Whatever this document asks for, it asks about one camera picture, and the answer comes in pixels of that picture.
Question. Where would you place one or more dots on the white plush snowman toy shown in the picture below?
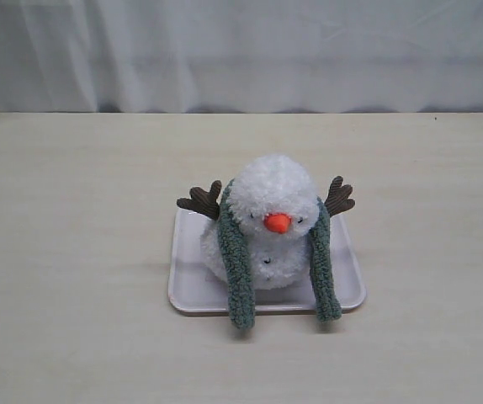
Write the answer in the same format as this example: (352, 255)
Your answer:
(274, 204)

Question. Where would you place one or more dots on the green fleece scarf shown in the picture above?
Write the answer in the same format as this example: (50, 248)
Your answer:
(241, 292)

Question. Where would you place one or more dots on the white plastic tray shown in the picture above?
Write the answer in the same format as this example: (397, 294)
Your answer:
(194, 291)

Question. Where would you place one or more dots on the white backdrop curtain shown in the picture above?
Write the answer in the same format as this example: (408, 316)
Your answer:
(241, 56)

